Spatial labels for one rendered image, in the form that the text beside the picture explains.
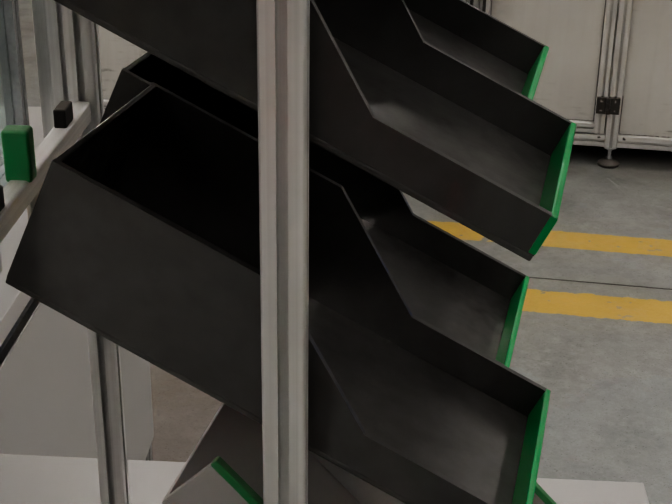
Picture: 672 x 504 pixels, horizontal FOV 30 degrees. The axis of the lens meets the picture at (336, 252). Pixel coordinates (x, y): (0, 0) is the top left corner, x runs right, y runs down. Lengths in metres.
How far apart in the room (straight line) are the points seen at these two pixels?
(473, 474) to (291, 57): 0.26
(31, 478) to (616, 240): 2.93
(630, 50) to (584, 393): 1.69
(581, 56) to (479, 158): 3.88
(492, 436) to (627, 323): 2.79
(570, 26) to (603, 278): 1.09
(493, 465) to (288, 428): 0.14
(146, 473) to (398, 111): 0.72
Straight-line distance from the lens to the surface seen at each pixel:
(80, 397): 1.99
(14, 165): 0.74
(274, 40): 0.51
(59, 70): 2.10
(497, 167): 0.62
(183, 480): 0.69
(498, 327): 0.83
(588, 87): 4.53
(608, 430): 3.00
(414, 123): 0.61
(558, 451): 2.90
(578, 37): 4.48
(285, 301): 0.56
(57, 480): 1.28
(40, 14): 2.14
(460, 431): 0.69
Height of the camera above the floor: 1.58
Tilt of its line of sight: 25 degrees down
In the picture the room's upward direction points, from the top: 1 degrees clockwise
